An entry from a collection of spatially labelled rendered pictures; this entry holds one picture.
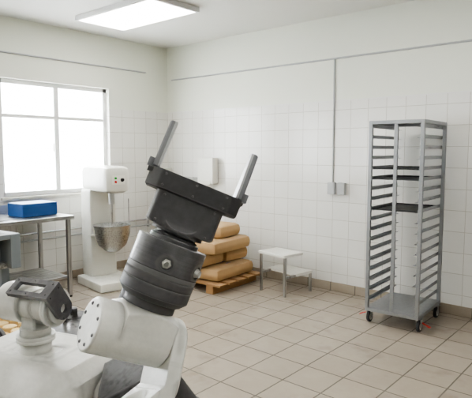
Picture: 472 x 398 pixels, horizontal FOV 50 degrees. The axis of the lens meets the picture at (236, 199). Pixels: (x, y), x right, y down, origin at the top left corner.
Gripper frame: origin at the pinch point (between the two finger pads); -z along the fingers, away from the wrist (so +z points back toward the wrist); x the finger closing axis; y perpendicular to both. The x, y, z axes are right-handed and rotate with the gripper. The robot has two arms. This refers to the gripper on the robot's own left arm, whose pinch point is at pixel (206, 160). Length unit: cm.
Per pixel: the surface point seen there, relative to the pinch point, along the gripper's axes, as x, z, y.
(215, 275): -76, 45, 495
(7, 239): 63, 43, 180
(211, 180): -40, -61, 598
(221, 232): -67, -1, 508
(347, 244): -196, -38, 469
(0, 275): 62, 61, 192
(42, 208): 120, 44, 494
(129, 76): 110, -150, 618
